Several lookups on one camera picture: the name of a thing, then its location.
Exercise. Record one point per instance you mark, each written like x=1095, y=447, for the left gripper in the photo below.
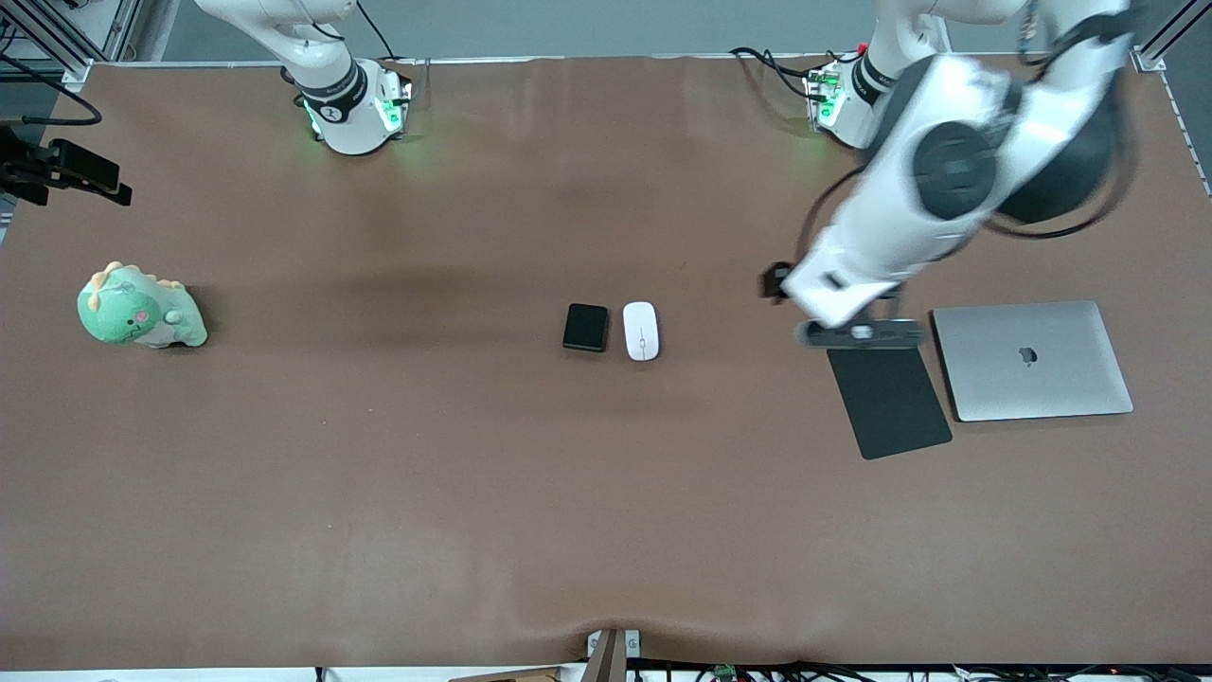
x=775, y=281

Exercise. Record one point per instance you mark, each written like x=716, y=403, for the white computer mouse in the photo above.
x=641, y=332

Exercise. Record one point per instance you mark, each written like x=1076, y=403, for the small black phone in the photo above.
x=585, y=328

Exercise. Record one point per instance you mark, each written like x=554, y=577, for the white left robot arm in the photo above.
x=947, y=170

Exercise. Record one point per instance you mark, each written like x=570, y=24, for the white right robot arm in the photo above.
x=331, y=85

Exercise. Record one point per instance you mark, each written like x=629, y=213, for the black mouse pad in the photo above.
x=890, y=407

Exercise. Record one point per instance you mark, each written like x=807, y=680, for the green dinosaur plush toy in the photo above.
x=133, y=313

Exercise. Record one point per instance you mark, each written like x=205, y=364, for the green-lit circuit board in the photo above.
x=392, y=109
x=822, y=97

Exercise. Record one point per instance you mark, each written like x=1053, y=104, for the silver closed laptop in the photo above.
x=1032, y=379

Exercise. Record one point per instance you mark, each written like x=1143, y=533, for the brown table cover mat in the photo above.
x=568, y=493

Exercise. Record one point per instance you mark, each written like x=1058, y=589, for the aluminium frame profile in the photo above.
x=1169, y=33
x=57, y=38

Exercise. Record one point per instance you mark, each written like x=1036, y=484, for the metal table edge bracket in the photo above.
x=611, y=654

